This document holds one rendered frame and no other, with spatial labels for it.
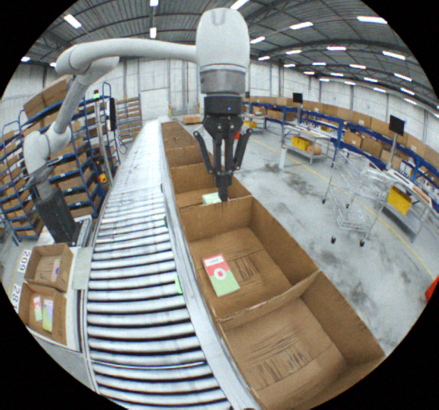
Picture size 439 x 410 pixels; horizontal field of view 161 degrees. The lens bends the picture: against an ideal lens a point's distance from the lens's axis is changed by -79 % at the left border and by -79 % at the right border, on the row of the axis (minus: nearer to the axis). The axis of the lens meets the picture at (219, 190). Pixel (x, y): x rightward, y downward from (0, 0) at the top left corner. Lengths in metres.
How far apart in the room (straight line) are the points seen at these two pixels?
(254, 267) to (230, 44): 0.64
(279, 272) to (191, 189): 0.68
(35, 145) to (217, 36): 1.00
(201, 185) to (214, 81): 0.78
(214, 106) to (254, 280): 0.52
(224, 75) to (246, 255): 0.57
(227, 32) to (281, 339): 0.72
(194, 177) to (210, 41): 0.80
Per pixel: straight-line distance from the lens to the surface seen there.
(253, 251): 0.66
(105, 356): 0.79
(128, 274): 0.86
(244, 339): 0.52
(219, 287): 0.56
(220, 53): 0.31
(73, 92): 0.88
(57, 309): 0.92
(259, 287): 0.58
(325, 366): 0.61
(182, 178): 0.97
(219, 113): 0.31
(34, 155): 1.09
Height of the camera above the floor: 1.40
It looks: 31 degrees down
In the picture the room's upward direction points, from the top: straight up
